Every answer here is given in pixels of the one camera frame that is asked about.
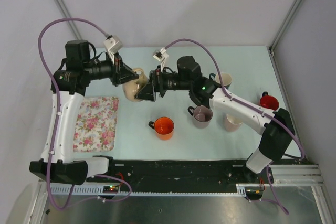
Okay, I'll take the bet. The pink mug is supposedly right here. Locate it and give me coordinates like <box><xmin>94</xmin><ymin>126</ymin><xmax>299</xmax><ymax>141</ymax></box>
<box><xmin>224</xmin><ymin>114</ymin><xmax>243</xmax><ymax>132</ymax></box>

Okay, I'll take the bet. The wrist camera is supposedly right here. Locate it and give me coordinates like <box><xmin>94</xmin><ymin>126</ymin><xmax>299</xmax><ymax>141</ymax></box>
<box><xmin>153</xmin><ymin>47</ymin><xmax>169</xmax><ymax>70</ymax></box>
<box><xmin>103</xmin><ymin>35</ymin><xmax>123</xmax><ymax>63</ymax></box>

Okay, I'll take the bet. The aluminium frame post right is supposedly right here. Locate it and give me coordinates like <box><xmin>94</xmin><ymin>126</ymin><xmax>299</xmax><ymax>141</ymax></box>
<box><xmin>269</xmin><ymin>0</ymin><xmax>322</xmax><ymax>54</ymax></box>

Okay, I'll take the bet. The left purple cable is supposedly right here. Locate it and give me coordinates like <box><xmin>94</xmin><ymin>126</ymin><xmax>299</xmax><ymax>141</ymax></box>
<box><xmin>38</xmin><ymin>18</ymin><xmax>133</xmax><ymax>211</ymax></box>

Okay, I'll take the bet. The purple mug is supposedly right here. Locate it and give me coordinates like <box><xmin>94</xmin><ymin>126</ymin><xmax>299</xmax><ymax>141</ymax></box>
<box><xmin>187</xmin><ymin>105</ymin><xmax>213</xmax><ymax>129</ymax></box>

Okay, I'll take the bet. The white cable duct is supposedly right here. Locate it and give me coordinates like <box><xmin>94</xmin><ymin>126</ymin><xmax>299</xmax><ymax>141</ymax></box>
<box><xmin>50</xmin><ymin>184</ymin><xmax>120</xmax><ymax>195</ymax></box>

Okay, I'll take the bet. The beige mug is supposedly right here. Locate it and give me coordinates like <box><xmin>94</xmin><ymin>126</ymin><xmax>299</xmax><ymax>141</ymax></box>
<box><xmin>122</xmin><ymin>68</ymin><xmax>148</xmax><ymax>102</ymax></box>

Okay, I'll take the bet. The aluminium frame post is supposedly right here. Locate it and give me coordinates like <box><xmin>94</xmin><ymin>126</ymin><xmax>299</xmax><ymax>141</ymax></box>
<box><xmin>54</xmin><ymin>0</ymin><xmax>82</xmax><ymax>39</ymax></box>
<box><xmin>269</xmin><ymin>0</ymin><xmax>322</xmax><ymax>54</ymax></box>

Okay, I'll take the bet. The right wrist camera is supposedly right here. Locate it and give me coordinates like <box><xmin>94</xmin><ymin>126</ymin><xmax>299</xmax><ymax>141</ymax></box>
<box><xmin>153</xmin><ymin>47</ymin><xmax>169</xmax><ymax>70</ymax></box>

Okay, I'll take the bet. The aluminium front rail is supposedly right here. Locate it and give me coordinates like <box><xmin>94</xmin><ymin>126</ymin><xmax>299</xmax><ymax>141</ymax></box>
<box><xmin>50</xmin><ymin>161</ymin><xmax>320</xmax><ymax>185</ymax></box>

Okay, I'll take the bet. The red mug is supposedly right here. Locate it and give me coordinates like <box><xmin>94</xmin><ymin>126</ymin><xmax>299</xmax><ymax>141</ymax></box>
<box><xmin>259</xmin><ymin>91</ymin><xmax>280</xmax><ymax>111</ymax></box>

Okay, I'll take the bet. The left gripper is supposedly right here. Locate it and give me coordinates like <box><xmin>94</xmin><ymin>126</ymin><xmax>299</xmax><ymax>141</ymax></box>
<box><xmin>83</xmin><ymin>50</ymin><xmax>139</xmax><ymax>87</ymax></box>

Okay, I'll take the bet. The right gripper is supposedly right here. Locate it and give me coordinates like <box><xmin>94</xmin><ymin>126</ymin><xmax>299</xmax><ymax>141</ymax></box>
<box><xmin>135</xmin><ymin>66</ymin><xmax>191</xmax><ymax>102</ymax></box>

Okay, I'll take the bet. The orange mug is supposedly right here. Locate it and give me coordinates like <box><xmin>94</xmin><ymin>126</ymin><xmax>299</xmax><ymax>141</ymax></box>
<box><xmin>148</xmin><ymin>116</ymin><xmax>174</xmax><ymax>141</ymax></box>

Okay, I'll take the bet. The aluminium frame post left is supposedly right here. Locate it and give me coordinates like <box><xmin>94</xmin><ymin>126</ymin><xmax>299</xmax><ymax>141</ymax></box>
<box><xmin>54</xmin><ymin>0</ymin><xmax>82</xmax><ymax>39</ymax></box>

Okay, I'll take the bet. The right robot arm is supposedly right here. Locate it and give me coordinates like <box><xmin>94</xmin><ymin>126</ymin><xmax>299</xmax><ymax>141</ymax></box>
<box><xmin>135</xmin><ymin>56</ymin><xmax>295</xmax><ymax>183</ymax></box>

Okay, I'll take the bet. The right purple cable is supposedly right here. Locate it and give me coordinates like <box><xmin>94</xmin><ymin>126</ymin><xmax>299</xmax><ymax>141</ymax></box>
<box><xmin>162</xmin><ymin>38</ymin><xmax>307</xmax><ymax>216</ymax></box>

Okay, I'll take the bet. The teal mug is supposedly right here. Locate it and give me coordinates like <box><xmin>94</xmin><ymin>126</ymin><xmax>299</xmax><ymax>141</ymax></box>
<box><xmin>209</xmin><ymin>72</ymin><xmax>233</xmax><ymax>89</ymax></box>

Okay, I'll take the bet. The floral tray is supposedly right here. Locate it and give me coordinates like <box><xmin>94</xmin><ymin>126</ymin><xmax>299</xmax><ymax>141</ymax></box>
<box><xmin>73</xmin><ymin>97</ymin><xmax>119</xmax><ymax>153</ymax></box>

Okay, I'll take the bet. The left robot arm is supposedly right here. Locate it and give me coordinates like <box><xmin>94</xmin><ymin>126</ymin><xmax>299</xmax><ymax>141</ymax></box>
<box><xmin>29</xmin><ymin>36</ymin><xmax>139</xmax><ymax>185</ymax></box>

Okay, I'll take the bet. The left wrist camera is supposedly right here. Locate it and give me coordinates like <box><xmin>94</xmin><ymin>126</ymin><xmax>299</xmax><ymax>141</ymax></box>
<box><xmin>103</xmin><ymin>35</ymin><xmax>123</xmax><ymax>63</ymax></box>

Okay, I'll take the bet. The purple cable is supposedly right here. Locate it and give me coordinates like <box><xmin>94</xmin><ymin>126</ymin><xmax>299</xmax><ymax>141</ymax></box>
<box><xmin>38</xmin><ymin>18</ymin><xmax>133</xmax><ymax>211</ymax></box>
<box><xmin>162</xmin><ymin>38</ymin><xmax>307</xmax><ymax>216</ymax></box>

